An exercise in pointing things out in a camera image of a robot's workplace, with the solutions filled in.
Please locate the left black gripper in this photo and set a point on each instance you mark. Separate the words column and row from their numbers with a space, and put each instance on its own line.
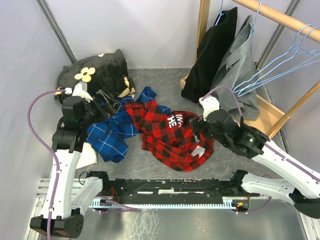
column 113, row 105

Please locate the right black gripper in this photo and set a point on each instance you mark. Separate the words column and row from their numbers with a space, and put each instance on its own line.
column 198, row 124

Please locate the red black plaid shirt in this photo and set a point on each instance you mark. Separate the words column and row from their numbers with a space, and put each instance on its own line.
column 170, row 138

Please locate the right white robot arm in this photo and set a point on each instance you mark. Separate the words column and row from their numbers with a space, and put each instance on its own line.
column 299, row 185

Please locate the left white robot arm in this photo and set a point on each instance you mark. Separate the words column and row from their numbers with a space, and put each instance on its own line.
column 62, row 214

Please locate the blue plaid shirt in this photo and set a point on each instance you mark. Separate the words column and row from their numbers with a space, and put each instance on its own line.
column 108, row 137

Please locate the grey hanging shirt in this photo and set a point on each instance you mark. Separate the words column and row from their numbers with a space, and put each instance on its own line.
column 237, row 67

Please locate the blue hanger under grey shirt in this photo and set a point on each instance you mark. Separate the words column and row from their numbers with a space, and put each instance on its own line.
column 255, row 18

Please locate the blue hanger under black garment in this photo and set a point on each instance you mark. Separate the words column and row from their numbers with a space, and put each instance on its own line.
column 221, row 13

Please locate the black flower-print garment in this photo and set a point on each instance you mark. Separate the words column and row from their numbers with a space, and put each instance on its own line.
column 106, row 76

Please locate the white folded cloth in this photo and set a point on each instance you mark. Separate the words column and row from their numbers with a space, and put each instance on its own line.
column 88, row 156

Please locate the black hanging garment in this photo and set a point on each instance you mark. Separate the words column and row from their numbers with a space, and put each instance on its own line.
column 210, row 53

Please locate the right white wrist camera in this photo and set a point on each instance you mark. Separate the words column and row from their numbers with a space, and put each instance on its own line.
column 209, row 105

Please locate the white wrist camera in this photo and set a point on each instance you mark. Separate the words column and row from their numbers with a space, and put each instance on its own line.
column 80, row 89
column 209, row 105

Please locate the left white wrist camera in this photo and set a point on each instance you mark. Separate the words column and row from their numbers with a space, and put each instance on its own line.
column 80, row 89

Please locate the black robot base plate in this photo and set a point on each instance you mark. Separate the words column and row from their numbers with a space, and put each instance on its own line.
column 174, row 191

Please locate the wooden clothes rack frame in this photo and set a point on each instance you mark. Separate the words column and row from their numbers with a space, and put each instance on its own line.
column 270, row 119

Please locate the light blue cable duct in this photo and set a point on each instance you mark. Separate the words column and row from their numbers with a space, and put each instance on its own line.
column 228, row 203

